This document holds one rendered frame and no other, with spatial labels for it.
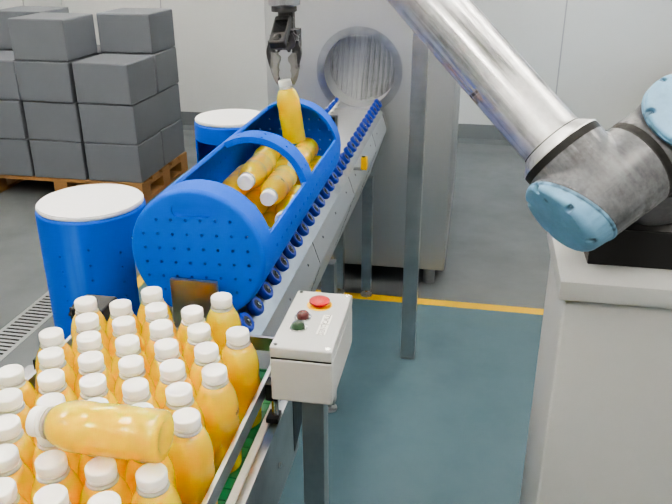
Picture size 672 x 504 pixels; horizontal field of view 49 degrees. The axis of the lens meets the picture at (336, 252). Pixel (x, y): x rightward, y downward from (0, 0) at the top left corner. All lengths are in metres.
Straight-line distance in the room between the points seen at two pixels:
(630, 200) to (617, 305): 0.28
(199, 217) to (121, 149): 3.63
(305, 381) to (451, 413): 1.77
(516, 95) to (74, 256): 1.20
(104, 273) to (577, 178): 1.25
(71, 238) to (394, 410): 1.47
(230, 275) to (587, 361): 0.73
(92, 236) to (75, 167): 3.34
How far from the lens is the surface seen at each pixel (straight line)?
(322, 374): 1.17
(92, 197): 2.09
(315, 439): 1.35
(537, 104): 1.28
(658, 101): 1.30
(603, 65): 6.54
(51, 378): 1.20
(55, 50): 5.14
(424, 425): 2.84
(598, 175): 1.24
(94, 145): 5.17
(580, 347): 1.51
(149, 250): 1.55
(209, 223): 1.47
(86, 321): 1.34
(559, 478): 1.69
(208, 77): 6.94
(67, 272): 2.02
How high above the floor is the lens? 1.70
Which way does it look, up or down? 24 degrees down
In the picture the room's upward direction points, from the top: straight up
